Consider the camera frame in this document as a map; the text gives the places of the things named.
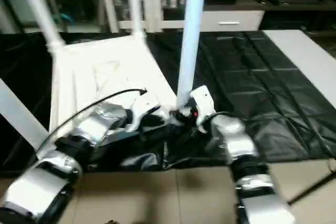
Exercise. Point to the white plastic table top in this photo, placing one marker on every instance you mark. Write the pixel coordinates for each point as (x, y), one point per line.
(110, 72)

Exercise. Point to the white plastic table leg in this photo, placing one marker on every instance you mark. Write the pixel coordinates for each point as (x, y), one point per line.
(190, 35)
(39, 9)
(18, 111)
(135, 3)

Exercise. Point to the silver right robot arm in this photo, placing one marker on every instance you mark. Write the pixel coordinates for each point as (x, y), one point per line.
(236, 145)

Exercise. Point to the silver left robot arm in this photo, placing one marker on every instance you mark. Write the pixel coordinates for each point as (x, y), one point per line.
(79, 140)

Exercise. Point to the black work mat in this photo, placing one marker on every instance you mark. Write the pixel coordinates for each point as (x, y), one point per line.
(252, 87)

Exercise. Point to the white drawer unit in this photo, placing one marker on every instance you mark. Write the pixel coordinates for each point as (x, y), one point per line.
(231, 20)

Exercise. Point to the white glass-door cabinet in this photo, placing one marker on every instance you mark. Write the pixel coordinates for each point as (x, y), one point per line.
(152, 1)

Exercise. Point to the white flat board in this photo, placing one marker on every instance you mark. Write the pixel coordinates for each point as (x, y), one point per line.
(310, 59)

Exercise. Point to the blue floor stand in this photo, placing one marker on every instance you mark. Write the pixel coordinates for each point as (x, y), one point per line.
(65, 17)

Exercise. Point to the black metal stand leg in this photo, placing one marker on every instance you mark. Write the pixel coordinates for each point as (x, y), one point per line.
(312, 190)

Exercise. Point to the dark low sideboard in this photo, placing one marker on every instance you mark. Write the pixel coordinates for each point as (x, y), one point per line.
(294, 3)

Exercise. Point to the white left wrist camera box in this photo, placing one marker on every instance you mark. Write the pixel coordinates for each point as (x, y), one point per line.
(143, 108)

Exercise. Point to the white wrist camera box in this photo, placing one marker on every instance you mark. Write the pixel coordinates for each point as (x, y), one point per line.
(143, 108)
(202, 103)

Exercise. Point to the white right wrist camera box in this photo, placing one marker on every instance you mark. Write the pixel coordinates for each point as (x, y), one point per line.
(202, 103)

